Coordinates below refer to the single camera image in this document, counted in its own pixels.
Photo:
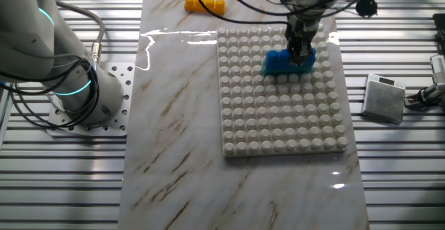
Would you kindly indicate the metal camera mount clamp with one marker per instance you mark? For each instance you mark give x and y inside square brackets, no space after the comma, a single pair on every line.
[426,96]

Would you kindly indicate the black device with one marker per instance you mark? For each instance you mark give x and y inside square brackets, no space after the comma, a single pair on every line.
[439,32]

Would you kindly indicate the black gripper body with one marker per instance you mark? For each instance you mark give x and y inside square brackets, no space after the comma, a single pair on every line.
[302,32]

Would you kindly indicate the teal four-stud block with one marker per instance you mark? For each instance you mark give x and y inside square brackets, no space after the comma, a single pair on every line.
[286,72]

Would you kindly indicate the small silver camera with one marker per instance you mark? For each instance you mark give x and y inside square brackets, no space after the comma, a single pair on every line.
[438,68]

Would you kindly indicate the blue four-stud block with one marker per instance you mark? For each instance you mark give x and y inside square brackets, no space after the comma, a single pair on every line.
[276,60]

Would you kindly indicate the orange four-stud block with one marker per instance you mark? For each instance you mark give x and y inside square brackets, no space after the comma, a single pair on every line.
[205,6]

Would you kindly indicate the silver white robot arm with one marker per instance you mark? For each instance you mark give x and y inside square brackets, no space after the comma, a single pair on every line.
[31,32]

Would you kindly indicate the white studded baseplate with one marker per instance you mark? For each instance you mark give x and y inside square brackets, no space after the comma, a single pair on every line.
[278,115]

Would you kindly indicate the perforated robot base plate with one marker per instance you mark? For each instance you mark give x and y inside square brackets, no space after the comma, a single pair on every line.
[120,119]

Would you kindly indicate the silver digital scale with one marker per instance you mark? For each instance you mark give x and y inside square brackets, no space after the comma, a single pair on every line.
[384,99]

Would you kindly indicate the marble pattern board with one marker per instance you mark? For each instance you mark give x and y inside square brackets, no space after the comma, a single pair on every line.
[180,119]

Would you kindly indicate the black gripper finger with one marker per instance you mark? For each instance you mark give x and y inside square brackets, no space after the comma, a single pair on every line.
[296,56]
[307,57]

